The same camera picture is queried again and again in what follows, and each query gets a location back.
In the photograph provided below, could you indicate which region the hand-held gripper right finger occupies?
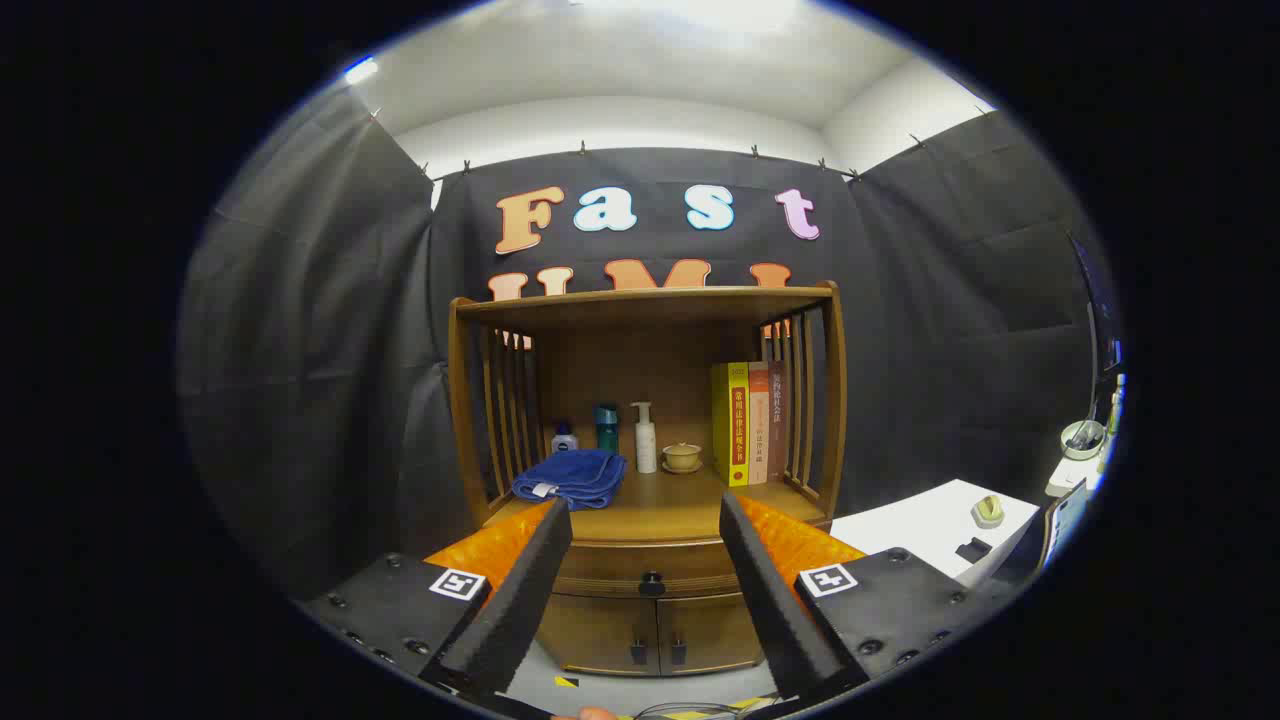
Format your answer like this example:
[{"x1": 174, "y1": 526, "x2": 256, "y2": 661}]
[{"x1": 718, "y1": 490, "x2": 1001, "y2": 706}]

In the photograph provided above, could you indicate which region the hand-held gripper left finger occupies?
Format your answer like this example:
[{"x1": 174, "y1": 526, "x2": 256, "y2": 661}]
[{"x1": 300, "y1": 497, "x2": 574, "y2": 701}]

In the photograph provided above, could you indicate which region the wooden drawer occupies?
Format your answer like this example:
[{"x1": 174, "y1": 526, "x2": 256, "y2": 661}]
[{"x1": 553, "y1": 540, "x2": 743, "y2": 600}]

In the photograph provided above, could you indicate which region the wooden cabinet door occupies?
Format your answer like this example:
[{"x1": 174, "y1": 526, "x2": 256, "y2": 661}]
[
  {"x1": 537, "y1": 592, "x2": 661, "y2": 676},
  {"x1": 657, "y1": 592, "x2": 769, "y2": 673}
]

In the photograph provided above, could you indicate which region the wooden countertop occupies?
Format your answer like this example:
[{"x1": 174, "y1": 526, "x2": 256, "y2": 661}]
[{"x1": 485, "y1": 468, "x2": 831, "y2": 547}]

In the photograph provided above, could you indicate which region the white side cabinet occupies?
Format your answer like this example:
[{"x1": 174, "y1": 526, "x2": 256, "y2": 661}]
[{"x1": 830, "y1": 479, "x2": 1041, "y2": 586}]

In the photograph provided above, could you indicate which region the wooden cabinet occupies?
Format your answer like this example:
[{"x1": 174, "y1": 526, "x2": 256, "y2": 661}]
[{"x1": 447, "y1": 281, "x2": 849, "y2": 678}]

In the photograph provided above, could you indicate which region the blue folded towel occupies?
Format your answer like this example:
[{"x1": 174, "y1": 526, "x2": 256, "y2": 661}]
[{"x1": 511, "y1": 449, "x2": 628, "y2": 511}]

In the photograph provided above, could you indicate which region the orange and white book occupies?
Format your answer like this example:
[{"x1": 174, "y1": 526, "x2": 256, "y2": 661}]
[{"x1": 748, "y1": 362, "x2": 771, "y2": 485}]

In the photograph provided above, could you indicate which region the yellow book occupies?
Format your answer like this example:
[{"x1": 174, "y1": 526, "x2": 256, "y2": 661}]
[{"x1": 711, "y1": 362, "x2": 751, "y2": 488}]

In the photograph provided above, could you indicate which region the brown book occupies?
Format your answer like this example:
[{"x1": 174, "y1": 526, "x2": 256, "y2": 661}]
[{"x1": 768, "y1": 360, "x2": 789, "y2": 481}]

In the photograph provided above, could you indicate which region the white pump bottle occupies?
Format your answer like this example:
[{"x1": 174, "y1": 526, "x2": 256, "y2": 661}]
[{"x1": 631, "y1": 402, "x2": 659, "y2": 474}]

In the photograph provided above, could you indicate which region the white shelf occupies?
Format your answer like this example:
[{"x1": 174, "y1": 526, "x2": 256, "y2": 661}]
[{"x1": 1045, "y1": 455, "x2": 1106, "y2": 498}]

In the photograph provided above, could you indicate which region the glass bowl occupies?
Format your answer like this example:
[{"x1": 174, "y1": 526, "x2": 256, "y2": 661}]
[{"x1": 1060, "y1": 420, "x2": 1106, "y2": 461}]

